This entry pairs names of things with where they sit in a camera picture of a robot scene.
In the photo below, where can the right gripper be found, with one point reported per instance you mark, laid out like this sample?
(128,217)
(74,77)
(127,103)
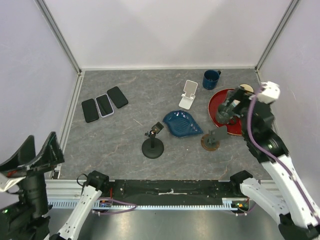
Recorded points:
(240,94)

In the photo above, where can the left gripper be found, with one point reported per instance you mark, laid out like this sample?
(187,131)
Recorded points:
(50,154)

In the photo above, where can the black phone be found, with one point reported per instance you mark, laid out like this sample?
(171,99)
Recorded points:
(90,111)
(117,97)

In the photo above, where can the purple case phone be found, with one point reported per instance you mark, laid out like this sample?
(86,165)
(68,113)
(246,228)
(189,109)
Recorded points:
(104,105)

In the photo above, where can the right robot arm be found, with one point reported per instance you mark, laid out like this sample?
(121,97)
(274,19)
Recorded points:
(296,214)

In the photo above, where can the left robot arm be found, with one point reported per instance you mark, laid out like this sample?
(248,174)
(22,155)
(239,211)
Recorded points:
(28,218)

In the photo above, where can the white phone stand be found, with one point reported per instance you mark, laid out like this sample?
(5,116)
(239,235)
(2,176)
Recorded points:
(188,96)

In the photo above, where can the light blue mug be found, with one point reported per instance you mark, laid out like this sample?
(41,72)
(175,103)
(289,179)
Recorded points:
(234,104)

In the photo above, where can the dark green glass mug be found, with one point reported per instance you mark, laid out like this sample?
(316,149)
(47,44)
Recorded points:
(225,115)

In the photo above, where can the cream mug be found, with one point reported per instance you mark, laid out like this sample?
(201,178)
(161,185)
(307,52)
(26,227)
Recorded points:
(247,87)

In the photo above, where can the red round tray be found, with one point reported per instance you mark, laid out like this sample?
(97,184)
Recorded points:
(233,128)

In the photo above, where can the dark blue mug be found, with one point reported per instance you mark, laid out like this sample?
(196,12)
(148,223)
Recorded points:
(210,79)

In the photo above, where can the blue leaf dish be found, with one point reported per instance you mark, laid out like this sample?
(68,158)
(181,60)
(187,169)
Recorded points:
(181,124)

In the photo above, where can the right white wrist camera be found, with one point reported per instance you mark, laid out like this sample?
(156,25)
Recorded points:
(269,92)

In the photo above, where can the slotted cable duct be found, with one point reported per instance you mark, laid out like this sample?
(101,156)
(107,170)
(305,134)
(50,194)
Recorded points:
(227,205)

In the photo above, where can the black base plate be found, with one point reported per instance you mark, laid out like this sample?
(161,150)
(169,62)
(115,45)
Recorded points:
(171,192)

